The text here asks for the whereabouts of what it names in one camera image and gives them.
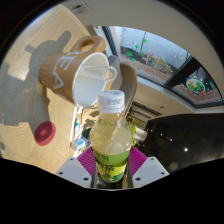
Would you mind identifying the flat round red coaster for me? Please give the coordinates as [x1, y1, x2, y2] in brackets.
[34, 120, 57, 147]

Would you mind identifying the tan ceramic mug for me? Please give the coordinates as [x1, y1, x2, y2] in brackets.
[38, 35, 118, 109]

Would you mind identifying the green-label clear drink bottle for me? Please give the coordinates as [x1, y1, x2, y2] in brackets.
[89, 89, 134, 184]

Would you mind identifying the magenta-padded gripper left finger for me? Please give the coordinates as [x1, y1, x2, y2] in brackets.
[55, 146, 98, 188]

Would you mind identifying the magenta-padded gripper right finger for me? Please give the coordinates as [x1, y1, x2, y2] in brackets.
[128, 145, 170, 188]

